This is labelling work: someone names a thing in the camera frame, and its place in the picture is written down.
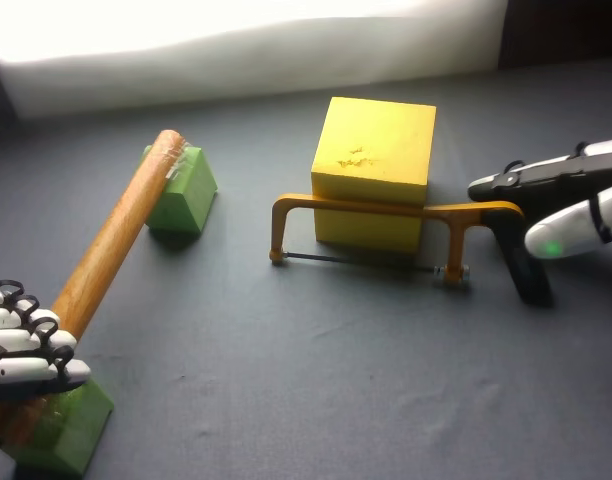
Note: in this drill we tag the round wooden rod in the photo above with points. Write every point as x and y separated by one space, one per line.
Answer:
111 235

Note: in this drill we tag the yellow wooden cube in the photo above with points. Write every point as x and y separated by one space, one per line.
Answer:
376 145

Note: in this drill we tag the white backdrop sheet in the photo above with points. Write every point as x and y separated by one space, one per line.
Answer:
236 50

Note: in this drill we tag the grey table cloth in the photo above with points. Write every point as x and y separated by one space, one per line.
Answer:
306 360

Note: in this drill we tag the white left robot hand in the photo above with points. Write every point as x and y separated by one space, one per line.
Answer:
21 350

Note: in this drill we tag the green wedge support block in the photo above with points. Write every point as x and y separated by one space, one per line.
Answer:
191 200
71 435

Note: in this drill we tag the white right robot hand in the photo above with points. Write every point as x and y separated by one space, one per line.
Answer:
566 235

